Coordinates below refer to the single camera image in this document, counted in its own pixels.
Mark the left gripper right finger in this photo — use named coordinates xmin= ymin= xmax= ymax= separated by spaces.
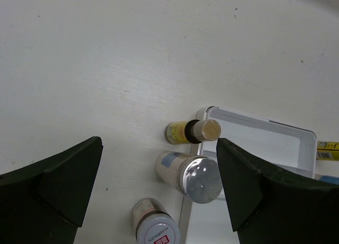
xmin=216 ymin=138 xmax=338 ymax=243

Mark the white tiered plastic tray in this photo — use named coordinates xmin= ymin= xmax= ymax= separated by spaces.
xmin=179 ymin=107 xmax=317 ymax=243

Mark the left yellow small bottle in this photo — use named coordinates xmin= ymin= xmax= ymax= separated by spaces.
xmin=165 ymin=119 xmax=221 ymax=145

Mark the right yellow small bottle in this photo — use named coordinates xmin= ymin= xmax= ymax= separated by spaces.
xmin=316 ymin=141 xmax=339 ymax=161

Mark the silver-lid shaker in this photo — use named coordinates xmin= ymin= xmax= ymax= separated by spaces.
xmin=318 ymin=175 xmax=339 ymax=185
xmin=155 ymin=151 xmax=222 ymax=204

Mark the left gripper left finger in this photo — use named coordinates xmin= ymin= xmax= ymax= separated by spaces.
xmin=1 ymin=136 xmax=103 ymax=243

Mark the white-lid sauce jar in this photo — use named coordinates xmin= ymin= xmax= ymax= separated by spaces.
xmin=132 ymin=198 xmax=181 ymax=244

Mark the yellow small bottle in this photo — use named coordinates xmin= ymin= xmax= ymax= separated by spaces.
xmin=316 ymin=141 xmax=339 ymax=161
xmin=165 ymin=119 xmax=221 ymax=145

